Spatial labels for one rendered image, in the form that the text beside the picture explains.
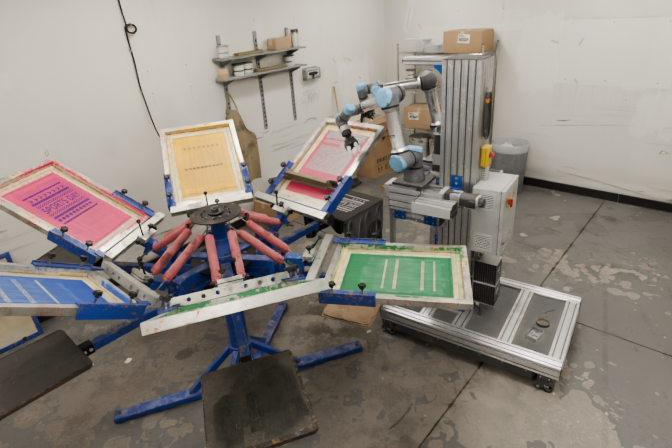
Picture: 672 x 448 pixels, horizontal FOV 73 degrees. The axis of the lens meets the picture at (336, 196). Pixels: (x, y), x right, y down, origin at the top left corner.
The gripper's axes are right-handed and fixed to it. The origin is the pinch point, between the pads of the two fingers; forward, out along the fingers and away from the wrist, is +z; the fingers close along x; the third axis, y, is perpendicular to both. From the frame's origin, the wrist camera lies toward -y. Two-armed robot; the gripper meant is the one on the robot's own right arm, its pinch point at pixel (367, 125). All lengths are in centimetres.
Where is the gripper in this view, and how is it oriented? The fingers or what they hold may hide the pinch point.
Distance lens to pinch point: 363.7
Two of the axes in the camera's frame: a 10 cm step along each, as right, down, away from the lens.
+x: 6.1, -5.9, 5.3
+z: 2.5, 7.8, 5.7
